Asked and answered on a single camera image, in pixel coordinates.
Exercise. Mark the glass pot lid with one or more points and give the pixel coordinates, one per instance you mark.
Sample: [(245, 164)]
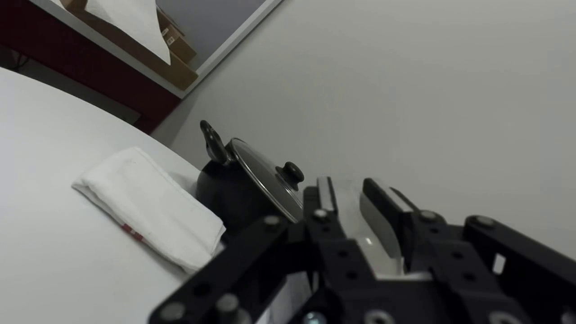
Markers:
[(267, 176)]

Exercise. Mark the black cooking pot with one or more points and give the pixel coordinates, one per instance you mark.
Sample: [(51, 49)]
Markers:
[(231, 198)]

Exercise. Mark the flat cardboard box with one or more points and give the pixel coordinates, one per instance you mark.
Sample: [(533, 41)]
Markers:
[(173, 56)]

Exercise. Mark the white paper sheet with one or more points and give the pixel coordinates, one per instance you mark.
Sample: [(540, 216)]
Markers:
[(135, 20)]

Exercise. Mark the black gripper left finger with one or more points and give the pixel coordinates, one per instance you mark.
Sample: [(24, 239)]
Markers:
[(263, 263)]

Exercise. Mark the white folded cloth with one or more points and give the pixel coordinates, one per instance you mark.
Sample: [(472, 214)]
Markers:
[(155, 207)]

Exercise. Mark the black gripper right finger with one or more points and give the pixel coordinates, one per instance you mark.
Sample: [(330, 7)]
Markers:
[(479, 257)]

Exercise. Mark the grey partition panel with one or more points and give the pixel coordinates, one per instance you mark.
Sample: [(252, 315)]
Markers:
[(209, 20)]

